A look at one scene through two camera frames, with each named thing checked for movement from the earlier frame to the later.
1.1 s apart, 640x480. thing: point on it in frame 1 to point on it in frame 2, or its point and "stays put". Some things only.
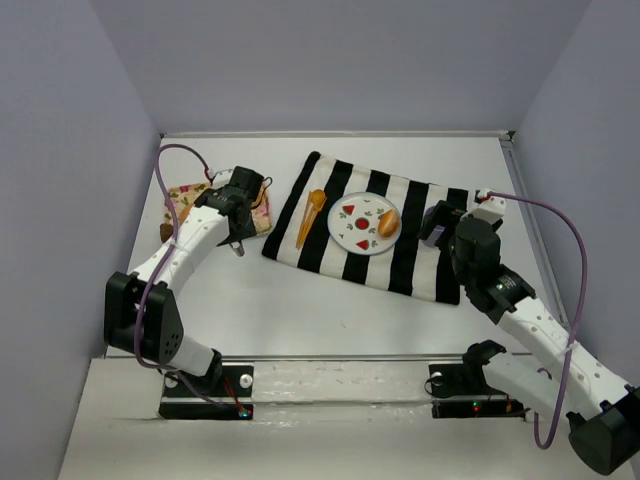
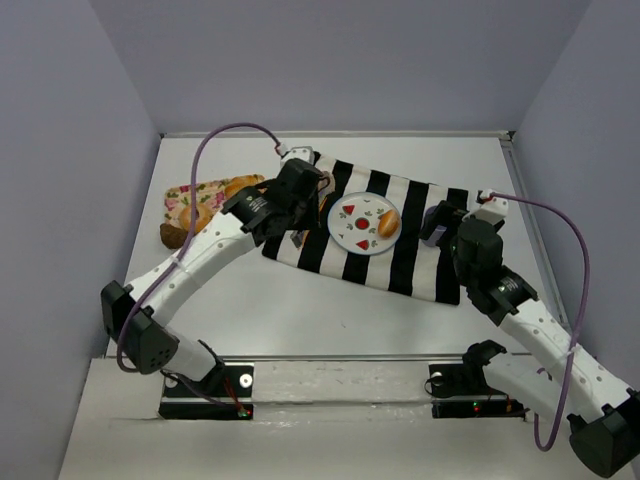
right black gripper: x=435 y=226 stays put
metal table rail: x=450 y=134 stays put
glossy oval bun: x=388 y=222 stays put
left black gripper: x=240 y=226 to x=310 y=206
